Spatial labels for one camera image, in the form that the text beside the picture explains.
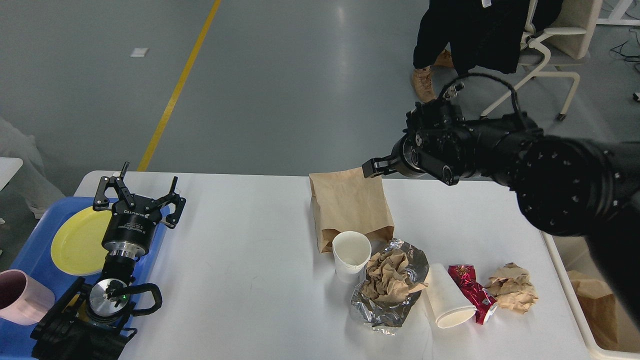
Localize person in black trousers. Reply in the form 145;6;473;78
411;0;453;103

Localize upright white paper cup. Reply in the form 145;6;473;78
332;231;371;284

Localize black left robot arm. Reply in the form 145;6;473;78
30;162;186;360

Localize pink mug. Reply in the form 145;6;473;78
0;269;55;326

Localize white office chair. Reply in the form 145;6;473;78
479;0;604;122

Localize brown paper bag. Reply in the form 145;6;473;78
309;167;394;253
567;269;640;354

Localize white plastic bin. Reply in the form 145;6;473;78
541;231;640;360

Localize white desk leg background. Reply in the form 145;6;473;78
596;0;640;27

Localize red snack wrapper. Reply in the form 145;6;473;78
446;264;498;325

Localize crumpled aluminium foil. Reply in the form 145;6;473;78
349;238;430;335

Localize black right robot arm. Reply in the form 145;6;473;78
362;75;640;326

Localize white side table left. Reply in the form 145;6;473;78
0;157;23;191

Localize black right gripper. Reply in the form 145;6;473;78
362;134;426;179

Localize black floor cables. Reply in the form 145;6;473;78
610;41;640;76

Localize black jacket on chair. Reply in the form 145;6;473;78
447;0;564;76

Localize small crumpled brown paper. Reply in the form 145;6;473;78
486;262;538;314

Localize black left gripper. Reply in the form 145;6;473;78
92;161;187;259

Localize person in white trousers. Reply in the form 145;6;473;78
0;118;65;220

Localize lying white paper cup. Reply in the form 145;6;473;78
425;263;477;329

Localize crumpled brown paper in foil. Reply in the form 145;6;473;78
361;249;429;304

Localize yellow plastic plate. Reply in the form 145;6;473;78
50;207;112;276

